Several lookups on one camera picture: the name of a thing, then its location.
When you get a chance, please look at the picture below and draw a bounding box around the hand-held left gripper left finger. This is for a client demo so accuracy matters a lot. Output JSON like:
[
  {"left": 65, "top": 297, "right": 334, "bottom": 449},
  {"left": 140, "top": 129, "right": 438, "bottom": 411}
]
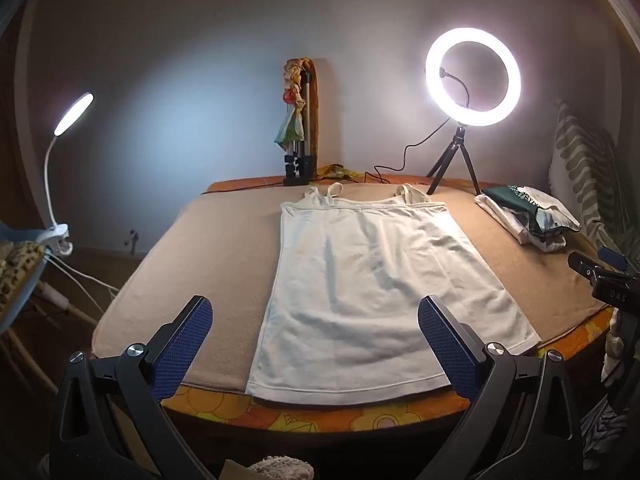
[{"left": 48, "top": 296, "right": 214, "bottom": 480}]

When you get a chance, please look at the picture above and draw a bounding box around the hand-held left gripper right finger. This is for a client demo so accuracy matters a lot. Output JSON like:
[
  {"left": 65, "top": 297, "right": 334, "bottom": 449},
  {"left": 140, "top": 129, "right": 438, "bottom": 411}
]
[{"left": 417, "top": 296, "right": 586, "bottom": 480}]

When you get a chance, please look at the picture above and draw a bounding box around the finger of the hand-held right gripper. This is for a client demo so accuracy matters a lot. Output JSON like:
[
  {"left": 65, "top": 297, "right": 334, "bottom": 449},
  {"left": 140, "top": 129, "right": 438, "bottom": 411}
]
[
  {"left": 599, "top": 247, "right": 630, "bottom": 272},
  {"left": 567, "top": 252, "right": 608, "bottom": 287}
]

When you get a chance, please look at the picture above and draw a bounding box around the white tank top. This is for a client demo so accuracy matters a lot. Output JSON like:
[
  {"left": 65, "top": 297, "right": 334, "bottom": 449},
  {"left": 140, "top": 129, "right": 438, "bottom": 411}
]
[{"left": 245, "top": 183, "right": 543, "bottom": 405}]

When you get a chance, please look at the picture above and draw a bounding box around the folded clothes pile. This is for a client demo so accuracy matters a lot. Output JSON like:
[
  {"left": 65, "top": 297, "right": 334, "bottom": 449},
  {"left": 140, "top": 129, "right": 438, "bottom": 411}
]
[{"left": 474, "top": 192, "right": 568, "bottom": 250}]

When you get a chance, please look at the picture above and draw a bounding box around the beige blanket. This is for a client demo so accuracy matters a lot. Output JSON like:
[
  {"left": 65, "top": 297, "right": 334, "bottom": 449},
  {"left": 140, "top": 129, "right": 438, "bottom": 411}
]
[{"left": 92, "top": 178, "right": 613, "bottom": 396}]

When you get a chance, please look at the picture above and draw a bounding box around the folded green printed garment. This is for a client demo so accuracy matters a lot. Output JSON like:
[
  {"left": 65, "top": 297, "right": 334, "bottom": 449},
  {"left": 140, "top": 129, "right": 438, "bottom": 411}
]
[{"left": 484, "top": 185, "right": 582, "bottom": 236}]

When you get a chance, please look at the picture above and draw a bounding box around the leaf patterned pillow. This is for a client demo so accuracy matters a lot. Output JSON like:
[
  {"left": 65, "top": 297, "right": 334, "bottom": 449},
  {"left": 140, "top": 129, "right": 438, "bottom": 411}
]
[{"left": 548, "top": 100, "right": 631, "bottom": 261}]

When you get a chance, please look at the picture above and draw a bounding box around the person's dark quilted jacket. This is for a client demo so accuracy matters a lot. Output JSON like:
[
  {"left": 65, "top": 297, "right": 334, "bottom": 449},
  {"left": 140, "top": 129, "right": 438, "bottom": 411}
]
[{"left": 575, "top": 395, "right": 626, "bottom": 466}]

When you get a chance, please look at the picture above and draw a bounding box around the beige fluffy cloth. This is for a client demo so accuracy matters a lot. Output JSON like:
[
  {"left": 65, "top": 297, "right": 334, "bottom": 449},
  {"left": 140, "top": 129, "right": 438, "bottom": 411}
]
[{"left": 247, "top": 455, "right": 316, "bottom": 480}]

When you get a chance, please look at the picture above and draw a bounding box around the leopard print cloth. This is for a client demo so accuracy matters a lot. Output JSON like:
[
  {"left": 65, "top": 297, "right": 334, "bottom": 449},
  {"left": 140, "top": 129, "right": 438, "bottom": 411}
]
[{"left": 0, "top": 241, "right": 43, "bottom": 311}]

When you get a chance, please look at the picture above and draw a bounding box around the light blue plastic basket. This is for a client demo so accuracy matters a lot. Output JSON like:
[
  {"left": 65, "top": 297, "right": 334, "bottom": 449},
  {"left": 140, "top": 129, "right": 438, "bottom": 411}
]
[{"left": 0, "top": 225, "right": 68, "bottom": 333}]

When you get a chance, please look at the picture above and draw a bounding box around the yellow patterned cloth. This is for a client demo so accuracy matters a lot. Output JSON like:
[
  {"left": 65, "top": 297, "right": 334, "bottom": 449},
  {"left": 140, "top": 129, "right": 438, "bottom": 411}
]
[{"left": 315, "top": 162, "right": 361, "bottom": 183}]

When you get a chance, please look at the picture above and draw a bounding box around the folded black tripod stand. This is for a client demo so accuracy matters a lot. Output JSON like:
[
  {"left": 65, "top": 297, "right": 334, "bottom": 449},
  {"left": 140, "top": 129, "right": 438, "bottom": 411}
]
[{"left": 282, "top": 71, "right": 318, "bottom": 188}]

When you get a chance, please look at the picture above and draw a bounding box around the white clip lamp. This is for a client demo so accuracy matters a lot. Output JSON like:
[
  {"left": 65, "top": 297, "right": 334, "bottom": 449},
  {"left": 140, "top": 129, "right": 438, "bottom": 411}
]
[{"left": 39, "top": 92, "right": 96, "bottom": 257}]

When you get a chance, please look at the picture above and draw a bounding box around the wooden board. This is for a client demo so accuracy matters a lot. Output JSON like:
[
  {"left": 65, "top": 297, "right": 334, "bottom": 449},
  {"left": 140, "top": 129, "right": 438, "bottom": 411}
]
[{"left": 300, "top": 58, "right": 327, "bottom": 181}]

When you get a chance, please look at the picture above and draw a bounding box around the wooden chair frame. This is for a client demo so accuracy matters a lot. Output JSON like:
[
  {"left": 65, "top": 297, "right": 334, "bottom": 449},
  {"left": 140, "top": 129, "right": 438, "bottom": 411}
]
[{"left": 0, "top": 280, "right": 101, "bottom": 396}]

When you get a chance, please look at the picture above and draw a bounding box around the white lamp cable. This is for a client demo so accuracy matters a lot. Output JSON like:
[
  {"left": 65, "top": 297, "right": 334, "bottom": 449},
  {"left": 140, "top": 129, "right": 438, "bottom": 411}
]
[{"left": 45, "top": 254, "right": 121, "bottom": 308}]

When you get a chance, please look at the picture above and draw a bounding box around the black power cable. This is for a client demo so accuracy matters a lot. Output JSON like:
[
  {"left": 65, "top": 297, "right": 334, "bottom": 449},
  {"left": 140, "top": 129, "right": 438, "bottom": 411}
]
[{"left": 364, "top": 119, "right": 451, "bottom": 186}]

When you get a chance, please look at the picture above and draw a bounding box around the white ring light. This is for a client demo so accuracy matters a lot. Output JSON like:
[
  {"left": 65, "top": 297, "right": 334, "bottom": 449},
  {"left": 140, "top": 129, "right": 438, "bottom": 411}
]
[{"left": 425, "top": 27, "right": 522, "bottom": 127}]

